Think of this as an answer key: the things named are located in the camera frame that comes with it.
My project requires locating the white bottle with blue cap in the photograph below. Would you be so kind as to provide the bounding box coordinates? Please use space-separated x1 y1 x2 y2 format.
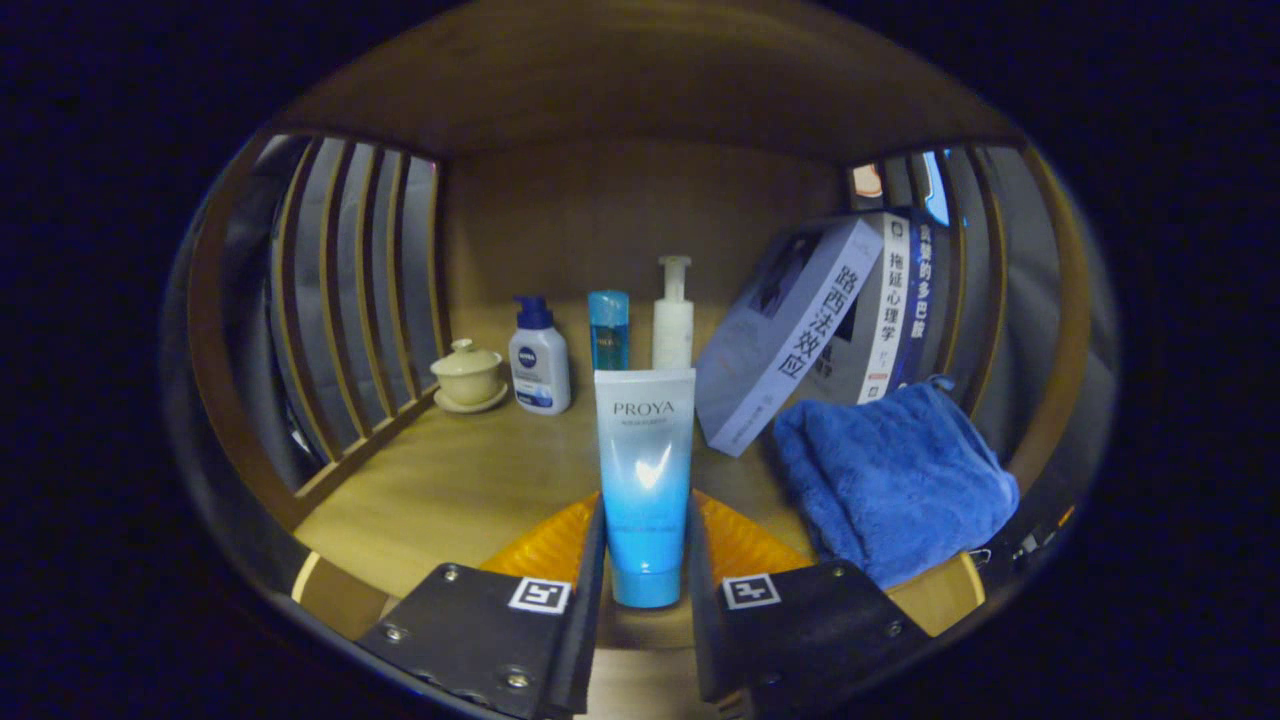
508 295 572 416

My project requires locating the clear blue bottle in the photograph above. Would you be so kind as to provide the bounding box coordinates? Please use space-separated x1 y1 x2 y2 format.
588 290 631 373

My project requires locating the wooden countertop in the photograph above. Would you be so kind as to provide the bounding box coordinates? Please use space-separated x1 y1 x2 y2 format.
290 300 988 720

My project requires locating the lavender book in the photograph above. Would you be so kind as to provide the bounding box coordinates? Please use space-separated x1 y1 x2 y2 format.
694 217 885 459

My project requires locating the wooden cabinet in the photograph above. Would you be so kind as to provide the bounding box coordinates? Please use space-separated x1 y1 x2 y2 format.
185 0 1096 641

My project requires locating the dark blue book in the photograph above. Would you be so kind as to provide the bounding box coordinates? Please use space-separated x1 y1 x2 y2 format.
890 215 946 391

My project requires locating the white pump bottle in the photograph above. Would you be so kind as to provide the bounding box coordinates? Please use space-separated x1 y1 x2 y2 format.
652 255 695 371

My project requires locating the blue and white tube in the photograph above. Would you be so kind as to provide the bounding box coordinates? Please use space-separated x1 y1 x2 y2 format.
594 368 697 609

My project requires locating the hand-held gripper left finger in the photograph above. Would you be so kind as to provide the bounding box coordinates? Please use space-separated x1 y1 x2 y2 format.
355 490 609 719

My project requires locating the cream lidded teacup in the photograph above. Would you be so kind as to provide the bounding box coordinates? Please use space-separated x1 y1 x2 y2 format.
430 338 509 415

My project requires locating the white spine book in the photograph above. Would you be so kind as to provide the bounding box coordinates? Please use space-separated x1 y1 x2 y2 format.
810 210 913 406

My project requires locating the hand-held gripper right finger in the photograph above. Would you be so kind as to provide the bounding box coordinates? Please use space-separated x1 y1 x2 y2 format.
686 490 931 719

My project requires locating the blue towel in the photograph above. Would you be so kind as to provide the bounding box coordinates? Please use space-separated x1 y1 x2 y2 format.
772 375 1021 591

